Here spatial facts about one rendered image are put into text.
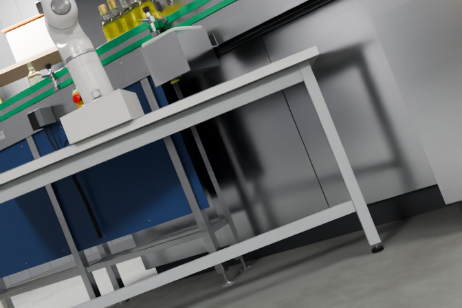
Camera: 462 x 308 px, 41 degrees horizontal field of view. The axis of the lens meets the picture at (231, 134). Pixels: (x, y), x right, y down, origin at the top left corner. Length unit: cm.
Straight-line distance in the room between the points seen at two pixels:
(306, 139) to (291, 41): 41
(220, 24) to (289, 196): 80
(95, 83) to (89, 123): 16
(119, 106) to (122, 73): 49
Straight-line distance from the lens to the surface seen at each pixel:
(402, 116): 248
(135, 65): 260
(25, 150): 313
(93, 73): 229
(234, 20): 246
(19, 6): 589
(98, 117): 219
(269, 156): 269
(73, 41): 232
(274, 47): 262
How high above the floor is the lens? 56
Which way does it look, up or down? level
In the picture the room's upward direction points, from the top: 22 degrees counter-clockwise
